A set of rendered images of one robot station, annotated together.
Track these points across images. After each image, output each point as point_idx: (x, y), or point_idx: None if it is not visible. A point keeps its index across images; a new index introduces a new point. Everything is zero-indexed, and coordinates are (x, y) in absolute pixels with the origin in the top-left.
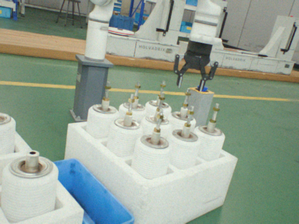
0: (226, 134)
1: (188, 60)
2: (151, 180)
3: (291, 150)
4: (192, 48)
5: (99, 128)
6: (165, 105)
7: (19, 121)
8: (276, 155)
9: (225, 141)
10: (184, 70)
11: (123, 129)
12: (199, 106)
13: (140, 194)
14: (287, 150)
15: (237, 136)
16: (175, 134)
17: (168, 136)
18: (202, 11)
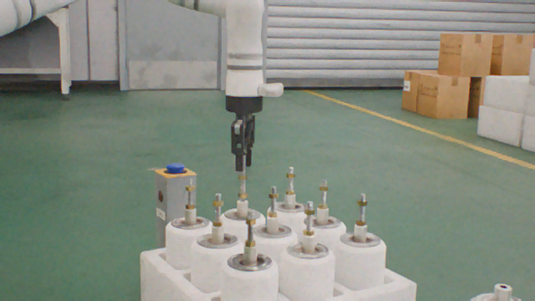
0: (67, 246)
1: (247, 128)
2: (396, 278)
3: (135, 213)
4: (255, 107)
5: (277, 292)
6: (196, 219)
7: None
8: (152, 227)
9: (99, 253)
10: (247, 144)
11: (329, 254)
12: (196, 195)
13: (410, 297)
14: (133, 216)
15: (80, 239)
16: (325, 226)
17: (324, 234)
18: (256, 53)
